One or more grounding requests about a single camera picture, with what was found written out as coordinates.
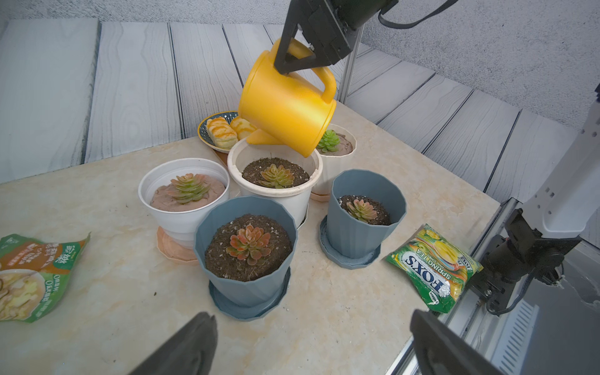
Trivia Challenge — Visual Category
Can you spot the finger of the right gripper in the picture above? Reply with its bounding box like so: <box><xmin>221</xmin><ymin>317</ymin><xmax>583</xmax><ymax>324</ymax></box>
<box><xmin>300</xmin><ymin>45</ymin><xmax>349</xmax><ymax>70</ymax></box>
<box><xmin>274</xmin><ymin>0</ymin><xmax>309</xmax><ymax>74</ymax></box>

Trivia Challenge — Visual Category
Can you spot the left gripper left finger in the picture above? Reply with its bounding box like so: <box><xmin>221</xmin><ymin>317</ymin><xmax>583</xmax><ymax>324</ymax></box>
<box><xmin>131</xmin><ymin>312</ymin><xmax>218</xmax><ymax>374</ymax></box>

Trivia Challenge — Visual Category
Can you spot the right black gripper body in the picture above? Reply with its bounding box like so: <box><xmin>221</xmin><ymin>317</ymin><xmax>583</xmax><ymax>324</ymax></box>
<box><xmin>298</xmin><ymin>1</ymin><xmax>397</xmax><ymax>54</ymax></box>

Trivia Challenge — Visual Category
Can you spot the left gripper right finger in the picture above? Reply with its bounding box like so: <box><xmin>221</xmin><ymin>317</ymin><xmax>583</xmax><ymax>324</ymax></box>
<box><xmin>410</xmin><ymin>310</ymin><xmax>502</xmax><ymax>375</ymax></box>

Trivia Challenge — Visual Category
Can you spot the yellow watering can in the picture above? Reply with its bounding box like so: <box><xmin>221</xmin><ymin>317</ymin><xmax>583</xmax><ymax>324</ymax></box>
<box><xmin>238</xmin><ymin>40</ymin><xmax>337</xmax><ymax>157</ymax></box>

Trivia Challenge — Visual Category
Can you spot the white pot bright green succulent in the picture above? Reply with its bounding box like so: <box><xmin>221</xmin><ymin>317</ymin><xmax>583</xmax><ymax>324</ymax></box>
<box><xmin>311</xmin><ymin>123</ymin><xmax>357</xmax><ymax>195</ymax></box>

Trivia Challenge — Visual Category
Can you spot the large white pot dark soil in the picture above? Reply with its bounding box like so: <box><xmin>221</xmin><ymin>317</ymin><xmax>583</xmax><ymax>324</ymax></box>
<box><xmin>227</xmin><ymin>141</ymin><xmax>323</xmax><ymax>228</ymax></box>

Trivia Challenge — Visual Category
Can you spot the blue pot red succulent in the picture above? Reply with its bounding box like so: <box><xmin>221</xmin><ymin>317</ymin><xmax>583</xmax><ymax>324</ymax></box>
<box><xmin>194</xmin><ymin>196</ymin><xmax>298</xmax><ymax>321</ymax></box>

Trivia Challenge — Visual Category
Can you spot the blue pot pink succulent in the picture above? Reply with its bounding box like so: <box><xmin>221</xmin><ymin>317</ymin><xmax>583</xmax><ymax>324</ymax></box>
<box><xmin>319</xmin><ymin>169</ymin><xmax>407</xmax><ymax>270</ymax></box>

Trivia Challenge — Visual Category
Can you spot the white pot pink-green succulent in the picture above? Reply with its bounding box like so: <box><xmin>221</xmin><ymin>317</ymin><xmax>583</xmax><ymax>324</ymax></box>
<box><xmin>138</xmin><ymin>158</ymin><xmax>231</xmax><ymax>249</ymax></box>

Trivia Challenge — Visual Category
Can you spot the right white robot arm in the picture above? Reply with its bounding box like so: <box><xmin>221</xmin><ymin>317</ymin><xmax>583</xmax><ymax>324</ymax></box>
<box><xmin>274</xmin><ymin>1</ymin><xmax>599</xmax><ymax>316</ymax></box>

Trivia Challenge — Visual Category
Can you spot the right striped bread roll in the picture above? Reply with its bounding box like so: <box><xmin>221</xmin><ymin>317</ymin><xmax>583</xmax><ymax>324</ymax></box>
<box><xmin>230</xmin><ymin>116</ymin><xmax>256</xmax><ymax>141</ymax></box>

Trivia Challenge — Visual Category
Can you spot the striped bread roll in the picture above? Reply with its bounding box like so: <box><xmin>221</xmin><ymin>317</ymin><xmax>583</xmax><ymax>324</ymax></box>
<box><xmin>230</xmin><ymin>116</ymin><xmax>256</xmax><ymax>141</ymax></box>
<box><xmin>206</xmin><ymin>117</ymin><xmax>238</xmax><ymax>149</ymax></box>

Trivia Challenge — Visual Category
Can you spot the green Fox's candy bag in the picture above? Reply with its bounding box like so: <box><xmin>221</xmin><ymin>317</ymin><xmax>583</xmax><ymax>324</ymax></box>
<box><xmin>386</xmin><ymin>223</ymin><xmax>484</xmax><ymax>314</ymax></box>

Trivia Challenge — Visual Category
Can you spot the left striped bread roll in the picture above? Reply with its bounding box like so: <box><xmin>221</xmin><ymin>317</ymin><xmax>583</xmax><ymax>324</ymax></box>
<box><xmin>206</xmin><ymin>117</ymin><xmax>238</xmax><ymax>149</ymax></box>

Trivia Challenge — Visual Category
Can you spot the blue patterned plate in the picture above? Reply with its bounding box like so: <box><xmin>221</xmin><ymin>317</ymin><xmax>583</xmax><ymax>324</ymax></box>
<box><xmin>197</xmin><ymin>111</ymin><xmax>238</xmax><ymax>154</ymax></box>

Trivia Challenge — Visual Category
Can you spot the pink saucer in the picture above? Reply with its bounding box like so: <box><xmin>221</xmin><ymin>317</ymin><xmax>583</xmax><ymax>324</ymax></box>
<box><xmin>156</xmin><ymin>227</ymin><xmax>198</xmax><ymax>264</ymax></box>

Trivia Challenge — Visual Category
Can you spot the brown wooden tray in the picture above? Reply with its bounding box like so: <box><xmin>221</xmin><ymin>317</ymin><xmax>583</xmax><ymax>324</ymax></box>
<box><xmin>214</xmin><ymin>150</ymin><xmax>228</xmax><ymax>167</ymax></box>

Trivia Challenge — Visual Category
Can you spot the beige saucer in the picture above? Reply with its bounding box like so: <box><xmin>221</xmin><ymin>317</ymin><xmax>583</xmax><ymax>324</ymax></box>
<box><xmin>310</xmin><ymin>192</ymin><xmax>331</xmax><ymax>203</ymax></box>

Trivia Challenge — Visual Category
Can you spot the green soup packet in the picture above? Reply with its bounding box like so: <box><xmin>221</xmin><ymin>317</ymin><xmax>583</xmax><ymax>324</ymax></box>
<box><xmin>1</xmin><ymin>234</ymin><xmax>91</xmax><ymax>323</ymax></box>

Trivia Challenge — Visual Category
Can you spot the right aluminium frame post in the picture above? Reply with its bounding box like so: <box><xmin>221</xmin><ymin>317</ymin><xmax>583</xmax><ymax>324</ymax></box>
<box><xmin>337</xmin><ymin>26</ymin><xmax>364</xmax><ymax>104</ymax></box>

